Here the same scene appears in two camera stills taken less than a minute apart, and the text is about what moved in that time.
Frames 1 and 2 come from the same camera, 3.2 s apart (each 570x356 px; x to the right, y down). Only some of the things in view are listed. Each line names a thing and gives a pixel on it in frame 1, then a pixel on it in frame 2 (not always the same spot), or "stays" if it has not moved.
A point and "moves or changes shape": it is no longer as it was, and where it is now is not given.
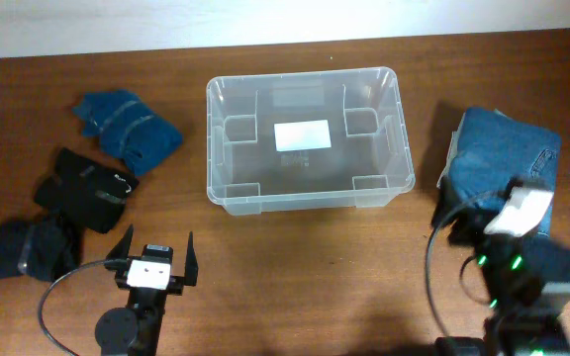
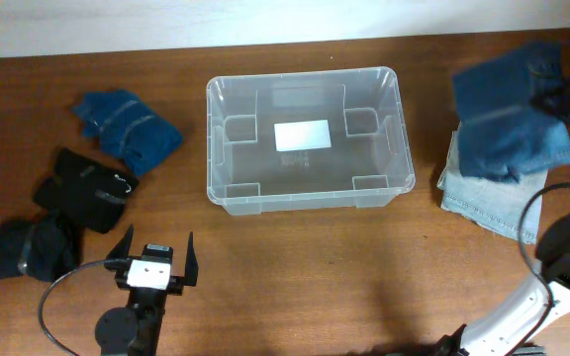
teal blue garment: (131, 128) stays
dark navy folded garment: (46, 247) stays
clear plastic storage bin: (306, 140) stays
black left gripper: (176, 282) stays
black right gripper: (466, 236) -> (566, 105)
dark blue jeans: (492, 149) moves or changes shape
